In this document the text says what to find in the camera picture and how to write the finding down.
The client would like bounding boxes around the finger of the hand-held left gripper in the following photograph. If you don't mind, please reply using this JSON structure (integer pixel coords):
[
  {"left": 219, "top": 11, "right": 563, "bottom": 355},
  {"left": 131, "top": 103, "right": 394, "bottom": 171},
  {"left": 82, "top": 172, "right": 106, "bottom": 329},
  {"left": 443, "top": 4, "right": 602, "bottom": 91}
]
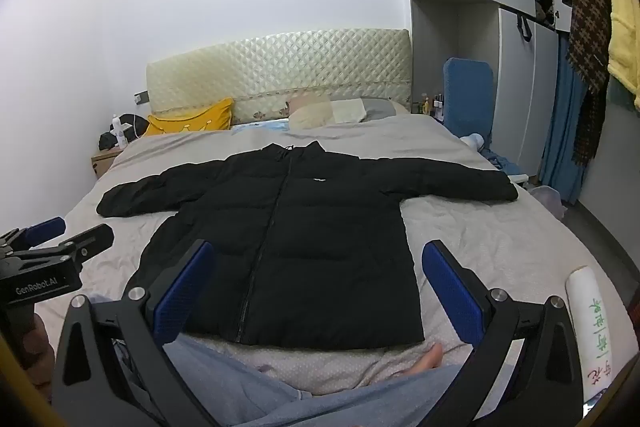
[
  {"left": 36, "top": 224, "right": 115, "bottom": 271},
  {"left": 0, "top": 216, "right": 68, "bottom": 254}
]

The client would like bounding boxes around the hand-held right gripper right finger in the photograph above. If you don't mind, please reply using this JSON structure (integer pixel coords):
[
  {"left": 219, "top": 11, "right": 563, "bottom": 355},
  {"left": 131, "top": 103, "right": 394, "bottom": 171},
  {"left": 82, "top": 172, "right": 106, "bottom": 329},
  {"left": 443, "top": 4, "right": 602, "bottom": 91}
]
[{"left": 421, "top": 239, "right": 585, "bottom": 427}]

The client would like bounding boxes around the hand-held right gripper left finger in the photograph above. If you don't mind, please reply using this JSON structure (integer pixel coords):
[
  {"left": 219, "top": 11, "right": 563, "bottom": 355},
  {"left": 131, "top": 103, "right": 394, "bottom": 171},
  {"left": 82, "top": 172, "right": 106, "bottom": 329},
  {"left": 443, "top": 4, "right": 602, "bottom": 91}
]
[{"left": 51, "top": 239, "right": 217, "bottom": 427}]

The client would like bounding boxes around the black puffer jacket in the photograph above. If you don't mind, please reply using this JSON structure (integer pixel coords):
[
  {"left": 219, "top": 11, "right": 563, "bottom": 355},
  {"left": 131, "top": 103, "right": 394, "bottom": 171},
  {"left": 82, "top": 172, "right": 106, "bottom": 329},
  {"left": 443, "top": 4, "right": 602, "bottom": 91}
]
[{"left": 96, "top": 140, "right": 519, "bottom": 350}]

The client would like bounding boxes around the person's left hand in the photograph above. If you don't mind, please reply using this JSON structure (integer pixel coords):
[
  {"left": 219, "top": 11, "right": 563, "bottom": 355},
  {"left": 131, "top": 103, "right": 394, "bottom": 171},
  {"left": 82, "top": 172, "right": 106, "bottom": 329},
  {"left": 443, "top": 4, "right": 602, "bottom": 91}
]
[{"left": 20, "top": 313, "right": 54, "bottom": 404}]

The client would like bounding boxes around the bed with grey sheet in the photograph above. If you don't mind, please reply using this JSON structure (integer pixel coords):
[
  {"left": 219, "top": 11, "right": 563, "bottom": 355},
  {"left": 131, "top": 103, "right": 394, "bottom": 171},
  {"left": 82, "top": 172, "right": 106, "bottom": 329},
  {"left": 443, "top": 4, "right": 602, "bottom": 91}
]
[{"left": 35, "top": 112, "right": 618, "bottom": 400}]

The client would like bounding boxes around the person's bare foot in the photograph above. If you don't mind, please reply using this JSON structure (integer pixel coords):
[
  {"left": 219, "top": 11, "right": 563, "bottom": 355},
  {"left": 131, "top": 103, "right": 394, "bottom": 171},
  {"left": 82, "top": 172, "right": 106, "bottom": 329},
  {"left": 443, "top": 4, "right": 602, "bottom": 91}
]
[{"left": 399, "top": 341, "right": 446, "bottom": 379}]

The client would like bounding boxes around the wooden nightstand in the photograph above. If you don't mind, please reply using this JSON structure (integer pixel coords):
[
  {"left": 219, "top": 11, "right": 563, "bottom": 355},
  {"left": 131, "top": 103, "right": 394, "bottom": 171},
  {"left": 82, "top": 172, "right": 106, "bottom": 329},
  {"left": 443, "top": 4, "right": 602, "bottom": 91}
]
[{"left": 90, "top": 150, "right": 126, "bottom": 179}]

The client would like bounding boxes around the white bottle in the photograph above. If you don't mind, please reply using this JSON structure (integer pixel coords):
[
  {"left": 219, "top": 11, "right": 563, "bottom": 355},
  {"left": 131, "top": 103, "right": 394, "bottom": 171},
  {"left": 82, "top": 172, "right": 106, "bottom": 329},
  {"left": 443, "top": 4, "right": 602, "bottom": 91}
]
[{"left": 113, "top": 114, "right": 129, "bottom": 151}]

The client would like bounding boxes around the black bag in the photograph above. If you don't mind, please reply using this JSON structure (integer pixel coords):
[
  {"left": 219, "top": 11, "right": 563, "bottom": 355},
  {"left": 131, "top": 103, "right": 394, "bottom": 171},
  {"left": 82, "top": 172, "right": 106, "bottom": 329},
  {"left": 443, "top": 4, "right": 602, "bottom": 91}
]
[{"left": 98, "top": 113, "right": 152, "bottom": 152}]

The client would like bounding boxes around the lilac bag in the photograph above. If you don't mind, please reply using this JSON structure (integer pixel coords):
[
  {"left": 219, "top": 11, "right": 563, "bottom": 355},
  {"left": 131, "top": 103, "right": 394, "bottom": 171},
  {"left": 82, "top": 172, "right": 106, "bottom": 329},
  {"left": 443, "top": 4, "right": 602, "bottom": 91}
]
[{"left": 529, "top": 185, "right": 567, "bottom": 219}]

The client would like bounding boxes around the blue crumpled cloth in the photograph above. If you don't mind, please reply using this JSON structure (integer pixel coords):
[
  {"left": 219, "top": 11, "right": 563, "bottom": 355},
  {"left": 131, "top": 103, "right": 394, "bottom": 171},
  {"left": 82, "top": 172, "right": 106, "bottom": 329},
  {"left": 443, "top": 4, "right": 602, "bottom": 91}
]
[{"left": 481, "top": 146, "right": 522, "bottom": 178}]

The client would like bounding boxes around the white printed bolster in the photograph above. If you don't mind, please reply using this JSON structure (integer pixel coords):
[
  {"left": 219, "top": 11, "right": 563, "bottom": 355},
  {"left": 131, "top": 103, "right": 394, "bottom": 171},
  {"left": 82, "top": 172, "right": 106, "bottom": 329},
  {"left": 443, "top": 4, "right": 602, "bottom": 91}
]
[{"left": 564, "top": 265, "right": 627, "bottom": 397}]

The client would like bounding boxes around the yellow pillow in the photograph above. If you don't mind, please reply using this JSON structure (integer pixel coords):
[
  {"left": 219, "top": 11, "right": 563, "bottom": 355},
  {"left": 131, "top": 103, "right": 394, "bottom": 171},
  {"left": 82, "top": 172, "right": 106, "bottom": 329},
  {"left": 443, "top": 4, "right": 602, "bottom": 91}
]
[{"left": 144, "top": 97, "right": 235, "bottom": 138}]

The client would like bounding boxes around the light blue printed cloth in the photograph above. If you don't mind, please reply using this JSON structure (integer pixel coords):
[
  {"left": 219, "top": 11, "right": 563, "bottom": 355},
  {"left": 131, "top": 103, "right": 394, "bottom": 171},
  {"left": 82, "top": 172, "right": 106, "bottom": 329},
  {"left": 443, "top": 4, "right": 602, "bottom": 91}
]
[{"left": 231, "top": 120, "right": 292, "bottom": 134}]

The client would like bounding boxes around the group of small bottles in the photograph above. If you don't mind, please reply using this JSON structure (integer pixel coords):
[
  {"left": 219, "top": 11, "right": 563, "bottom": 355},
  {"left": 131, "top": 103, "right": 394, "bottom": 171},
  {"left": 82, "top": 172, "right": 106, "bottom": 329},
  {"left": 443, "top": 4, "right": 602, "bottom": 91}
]
[{"left": 419, "top": 92, "right": 446, "bottom": 118}]

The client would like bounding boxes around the blue curtain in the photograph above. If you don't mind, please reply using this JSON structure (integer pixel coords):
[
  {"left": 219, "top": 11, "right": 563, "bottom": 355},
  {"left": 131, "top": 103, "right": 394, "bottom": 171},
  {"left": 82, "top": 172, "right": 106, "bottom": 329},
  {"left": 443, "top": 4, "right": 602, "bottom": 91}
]
[{"left": 539, "top": 32, "right": 590, "bottom": 204}]

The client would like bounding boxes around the blue padded chair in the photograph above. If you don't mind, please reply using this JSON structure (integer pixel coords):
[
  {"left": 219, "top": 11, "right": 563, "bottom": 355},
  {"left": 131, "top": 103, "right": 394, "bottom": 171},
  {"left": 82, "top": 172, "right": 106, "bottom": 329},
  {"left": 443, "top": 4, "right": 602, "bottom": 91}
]
[{"left": 442, "top": 57, "right": 496, "bottom": 148}]

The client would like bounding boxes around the colour-block pillow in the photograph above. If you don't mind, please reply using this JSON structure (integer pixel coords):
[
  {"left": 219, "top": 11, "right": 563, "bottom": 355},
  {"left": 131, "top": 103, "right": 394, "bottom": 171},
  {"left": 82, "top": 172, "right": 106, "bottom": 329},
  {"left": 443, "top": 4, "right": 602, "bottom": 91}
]
[{"left": 288, "top": 96, "right": 408, "bottom": 128}]

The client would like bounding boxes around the cream quilted headboard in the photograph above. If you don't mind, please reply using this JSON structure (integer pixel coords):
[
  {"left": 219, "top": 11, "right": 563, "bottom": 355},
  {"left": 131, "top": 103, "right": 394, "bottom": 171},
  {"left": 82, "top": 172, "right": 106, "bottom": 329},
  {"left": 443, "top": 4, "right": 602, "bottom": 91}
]
[{"left": 146, "top": 28, "right": 412, "bottom": 124}]

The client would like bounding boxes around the plaid hanging scarf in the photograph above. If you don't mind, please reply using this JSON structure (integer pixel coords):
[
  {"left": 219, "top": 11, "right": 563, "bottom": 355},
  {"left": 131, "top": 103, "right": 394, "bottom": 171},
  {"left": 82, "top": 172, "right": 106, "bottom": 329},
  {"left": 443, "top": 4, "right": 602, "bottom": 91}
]
[{"left": 565, "top": 0, "right": 614, "bottom": 168}]

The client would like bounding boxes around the yellow fleece garment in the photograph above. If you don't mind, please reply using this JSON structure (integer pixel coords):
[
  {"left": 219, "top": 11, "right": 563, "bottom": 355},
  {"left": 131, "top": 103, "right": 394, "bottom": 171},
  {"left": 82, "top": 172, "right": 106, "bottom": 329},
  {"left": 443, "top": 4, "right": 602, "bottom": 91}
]
[{"left": 601, "top": 0, "right": 640, "bottom": 114}]

